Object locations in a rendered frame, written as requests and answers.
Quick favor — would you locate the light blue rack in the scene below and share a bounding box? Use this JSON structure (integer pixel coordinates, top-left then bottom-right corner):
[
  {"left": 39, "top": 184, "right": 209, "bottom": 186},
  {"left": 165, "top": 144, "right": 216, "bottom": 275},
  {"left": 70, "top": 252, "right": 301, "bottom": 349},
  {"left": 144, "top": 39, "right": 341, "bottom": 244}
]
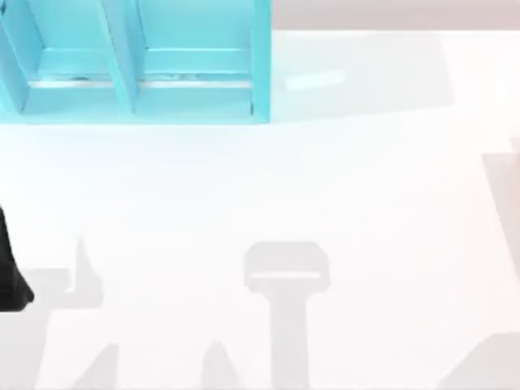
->
[{"left": 0, "top": 0, "right": 272, "bottom": 125}]

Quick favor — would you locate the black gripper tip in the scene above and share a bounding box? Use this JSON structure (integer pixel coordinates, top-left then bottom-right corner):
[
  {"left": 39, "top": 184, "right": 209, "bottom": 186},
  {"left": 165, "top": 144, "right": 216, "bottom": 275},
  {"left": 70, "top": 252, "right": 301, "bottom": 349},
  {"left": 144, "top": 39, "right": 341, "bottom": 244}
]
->
[{"left": 0, "top": 207, "right": 35, "bottom": 314}]

